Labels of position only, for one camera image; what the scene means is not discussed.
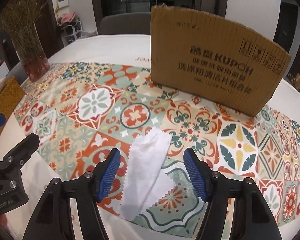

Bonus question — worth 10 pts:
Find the yellow woven tissue box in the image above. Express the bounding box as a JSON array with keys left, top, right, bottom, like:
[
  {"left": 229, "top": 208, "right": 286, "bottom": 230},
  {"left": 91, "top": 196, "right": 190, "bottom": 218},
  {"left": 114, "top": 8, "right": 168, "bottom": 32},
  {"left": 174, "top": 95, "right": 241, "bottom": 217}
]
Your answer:
[{"left": 0, "top": 77, "right": 25, "bottom": 135}]

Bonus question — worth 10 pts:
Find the white cloth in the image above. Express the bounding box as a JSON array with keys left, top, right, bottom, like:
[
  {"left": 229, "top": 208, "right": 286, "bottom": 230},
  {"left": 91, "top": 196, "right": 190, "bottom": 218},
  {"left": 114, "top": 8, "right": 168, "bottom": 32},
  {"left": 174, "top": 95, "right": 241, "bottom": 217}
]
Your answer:
[{"left": 119, "top": 127, "right": 174, "bottom": 221}]

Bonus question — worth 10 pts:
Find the white shoe rack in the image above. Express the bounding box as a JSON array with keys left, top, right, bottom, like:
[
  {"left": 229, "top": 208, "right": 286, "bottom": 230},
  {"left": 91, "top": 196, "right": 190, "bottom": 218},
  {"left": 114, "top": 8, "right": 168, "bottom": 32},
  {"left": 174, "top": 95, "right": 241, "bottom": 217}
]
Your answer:
[{"left": 57, "top": 12, "right": 96, "bottom": 47}]

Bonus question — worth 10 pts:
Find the glass flower vase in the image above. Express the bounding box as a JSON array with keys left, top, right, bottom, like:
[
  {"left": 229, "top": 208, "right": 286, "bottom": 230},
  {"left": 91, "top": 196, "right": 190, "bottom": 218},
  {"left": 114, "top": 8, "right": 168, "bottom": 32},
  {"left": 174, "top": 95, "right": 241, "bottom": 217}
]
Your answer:
[{"left": 12, "top": 23, "right": 50, "bottom": 82}]

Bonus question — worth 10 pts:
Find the patterned tile tablecloth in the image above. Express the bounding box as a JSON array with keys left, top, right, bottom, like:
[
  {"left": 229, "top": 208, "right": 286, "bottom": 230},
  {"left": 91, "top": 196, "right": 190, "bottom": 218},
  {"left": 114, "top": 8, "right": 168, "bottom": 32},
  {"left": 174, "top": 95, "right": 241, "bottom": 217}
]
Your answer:
[{"left": 12, "top": 34, "right": 300, "bottom": 240}]

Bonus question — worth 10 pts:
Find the dried flower bouquet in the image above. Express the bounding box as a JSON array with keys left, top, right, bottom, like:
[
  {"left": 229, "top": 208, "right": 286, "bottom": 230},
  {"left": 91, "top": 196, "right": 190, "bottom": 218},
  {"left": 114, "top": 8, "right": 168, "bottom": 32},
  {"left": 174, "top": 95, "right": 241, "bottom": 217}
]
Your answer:
[{"left": 0, "top": 0, "right": 51, "bottom": 55}]

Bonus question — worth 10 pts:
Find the grey dining chair left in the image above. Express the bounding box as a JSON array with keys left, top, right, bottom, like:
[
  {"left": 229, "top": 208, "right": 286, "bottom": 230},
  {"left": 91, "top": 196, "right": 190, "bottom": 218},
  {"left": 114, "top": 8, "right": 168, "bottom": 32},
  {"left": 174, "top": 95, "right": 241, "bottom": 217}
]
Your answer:
[{"left": 98, "top": 12, "right": 151, "bottom": 35}]

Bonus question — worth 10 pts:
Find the brown cardboard box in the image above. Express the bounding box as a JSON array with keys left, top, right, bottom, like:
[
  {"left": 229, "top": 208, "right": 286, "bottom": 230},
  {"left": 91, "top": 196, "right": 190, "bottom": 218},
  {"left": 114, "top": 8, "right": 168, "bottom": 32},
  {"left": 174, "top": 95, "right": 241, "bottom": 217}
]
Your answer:
[{"left": 150, "top": 5, "right": 291, "bottom": 117}]

